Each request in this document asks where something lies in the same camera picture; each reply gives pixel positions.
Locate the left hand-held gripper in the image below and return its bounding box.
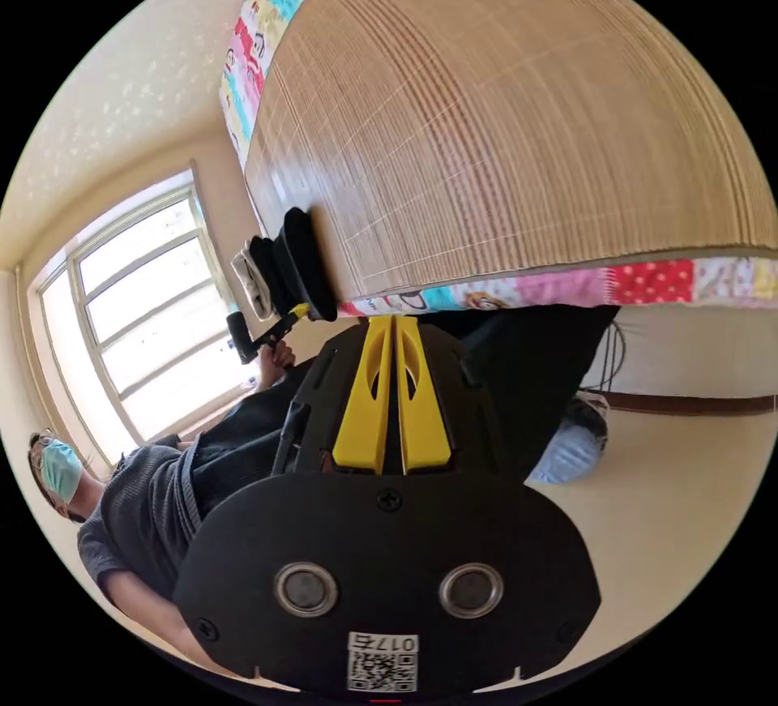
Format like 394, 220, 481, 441
225, 303, 312, 366

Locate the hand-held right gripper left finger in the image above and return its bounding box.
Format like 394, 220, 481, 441
332, 316, 394, 473

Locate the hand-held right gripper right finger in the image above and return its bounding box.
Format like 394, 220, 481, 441
395, 316, 455, 475

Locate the person's right forearm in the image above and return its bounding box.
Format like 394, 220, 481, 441
100, 569, 244, 680

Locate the person's left hand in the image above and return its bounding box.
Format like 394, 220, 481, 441
259, 340, 297, 387

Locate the pile of clothes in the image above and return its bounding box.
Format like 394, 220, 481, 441
230, 207, 339, 324

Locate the window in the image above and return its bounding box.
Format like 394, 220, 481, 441
18, 168, 270, 468

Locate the person's body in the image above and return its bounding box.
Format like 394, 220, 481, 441
26, 303, 622, 605

